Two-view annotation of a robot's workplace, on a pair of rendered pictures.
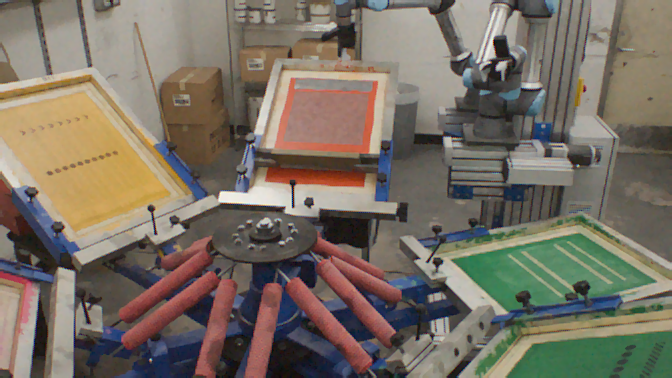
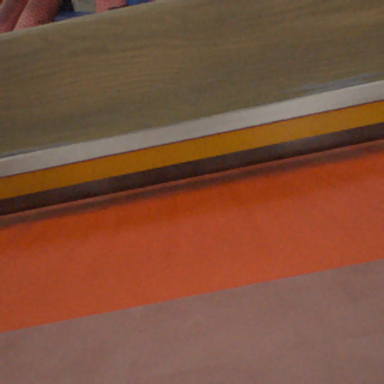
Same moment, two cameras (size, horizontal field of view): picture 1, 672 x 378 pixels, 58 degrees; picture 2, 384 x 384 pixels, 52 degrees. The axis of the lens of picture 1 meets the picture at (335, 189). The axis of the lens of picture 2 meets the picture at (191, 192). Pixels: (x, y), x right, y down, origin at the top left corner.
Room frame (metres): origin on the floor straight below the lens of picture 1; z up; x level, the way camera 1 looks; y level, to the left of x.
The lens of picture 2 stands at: (2.49, 0.07, 1.36)
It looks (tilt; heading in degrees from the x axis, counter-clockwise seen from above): 44 degrees down; 173
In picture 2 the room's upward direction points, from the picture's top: 13 degrees counter-clockwise
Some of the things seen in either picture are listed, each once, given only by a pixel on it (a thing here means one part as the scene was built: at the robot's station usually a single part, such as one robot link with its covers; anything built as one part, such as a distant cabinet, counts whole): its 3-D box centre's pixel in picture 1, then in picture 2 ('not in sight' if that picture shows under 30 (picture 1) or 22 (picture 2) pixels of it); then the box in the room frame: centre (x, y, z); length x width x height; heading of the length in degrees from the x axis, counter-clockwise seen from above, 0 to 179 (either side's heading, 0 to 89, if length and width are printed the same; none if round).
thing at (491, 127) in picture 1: (490, 122); not in sight; (2.55, -0.68, 1.31); 0.15 x 0.15 x 0.10
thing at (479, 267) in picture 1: (519, 253); not in sight; (1.85, -0.64, 1.05); 1.08 x 0.61 x 0.23; 111
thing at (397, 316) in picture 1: (445, 308); not in sight; (1.74, -0.38, 0.90); 1.24 x 0.06 x 0.06; 111
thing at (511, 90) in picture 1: (506, 83); not in sight; (2.26, -0.65, 1.56); 0.11 x 0.08 x 0.11; 60
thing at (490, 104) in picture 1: (495, 97); not in sight; (2.55, -0.69, 1.42); 0.13 x 0.12 x 0.14; 60
